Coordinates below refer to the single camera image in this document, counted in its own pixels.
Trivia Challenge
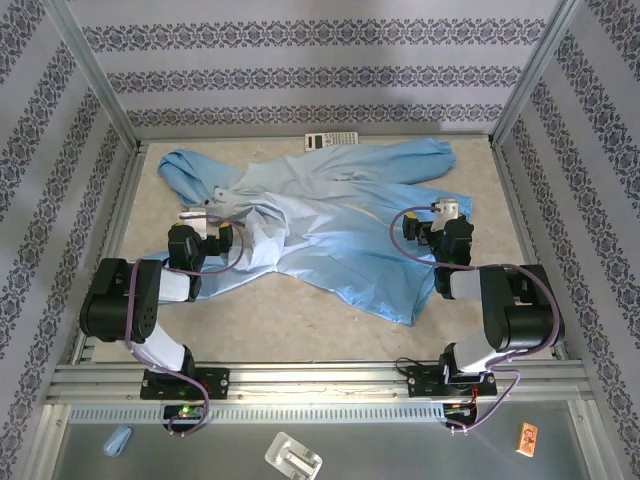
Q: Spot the aluminium side rail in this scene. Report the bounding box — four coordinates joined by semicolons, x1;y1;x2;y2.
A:
492;139;569;360
69;144;149;366

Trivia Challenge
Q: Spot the silver metal bracket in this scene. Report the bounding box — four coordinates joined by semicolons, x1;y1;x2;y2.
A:
264;432;324;479

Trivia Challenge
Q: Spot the aluminium mounting rail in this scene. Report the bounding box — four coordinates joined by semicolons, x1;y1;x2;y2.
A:
47;362;594;401

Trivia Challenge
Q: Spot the aluminium frame post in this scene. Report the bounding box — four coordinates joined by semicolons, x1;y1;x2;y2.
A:
42;0;146;151
489;0;587;147

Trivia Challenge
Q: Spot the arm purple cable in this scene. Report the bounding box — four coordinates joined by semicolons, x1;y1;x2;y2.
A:
388;204;562;437
124;213;246;439

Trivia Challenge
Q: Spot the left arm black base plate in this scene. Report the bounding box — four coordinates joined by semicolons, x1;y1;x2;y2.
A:
141;367;231;401

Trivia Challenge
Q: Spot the slotted grey cable duct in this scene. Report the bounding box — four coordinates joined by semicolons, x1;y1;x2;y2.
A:
67;403;446;424

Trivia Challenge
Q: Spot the light blue zip jacket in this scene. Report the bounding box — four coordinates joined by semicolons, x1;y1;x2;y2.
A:
132;138;474;327

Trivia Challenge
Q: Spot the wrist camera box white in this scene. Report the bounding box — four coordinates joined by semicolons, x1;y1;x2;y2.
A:
178;208;215;237
431;197;462;232

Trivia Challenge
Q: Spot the small blue folded cloth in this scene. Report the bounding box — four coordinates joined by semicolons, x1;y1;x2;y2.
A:
102;424;134;457

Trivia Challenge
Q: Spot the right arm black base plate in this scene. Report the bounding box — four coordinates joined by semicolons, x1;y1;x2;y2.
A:
407;364;499;399

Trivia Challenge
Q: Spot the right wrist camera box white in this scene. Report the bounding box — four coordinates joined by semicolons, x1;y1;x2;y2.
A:
431;197;462;232

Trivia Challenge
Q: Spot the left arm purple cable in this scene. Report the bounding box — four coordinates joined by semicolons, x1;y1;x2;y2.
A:
124;213;246;439

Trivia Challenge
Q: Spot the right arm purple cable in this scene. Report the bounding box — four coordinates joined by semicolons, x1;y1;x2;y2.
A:
388;204;562;437

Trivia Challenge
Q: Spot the small orange printed box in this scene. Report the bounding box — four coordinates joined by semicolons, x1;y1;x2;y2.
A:
516;422;540;457

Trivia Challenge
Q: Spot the white calculator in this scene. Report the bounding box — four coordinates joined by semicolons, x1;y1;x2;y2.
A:
304;131;360;153

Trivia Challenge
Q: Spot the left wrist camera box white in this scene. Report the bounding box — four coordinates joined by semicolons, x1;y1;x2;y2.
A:
178;208;215;237

